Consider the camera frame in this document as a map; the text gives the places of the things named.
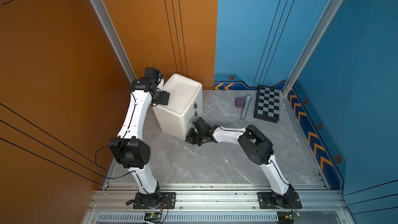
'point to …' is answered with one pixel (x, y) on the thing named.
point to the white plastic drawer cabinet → (175, 119)
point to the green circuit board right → (293, 215)
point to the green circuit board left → (153, 216)
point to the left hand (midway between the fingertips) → (160, 96)
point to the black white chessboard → (267, 106)
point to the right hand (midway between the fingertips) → (183, 139)
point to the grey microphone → (247, 100)
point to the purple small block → (239, 102)
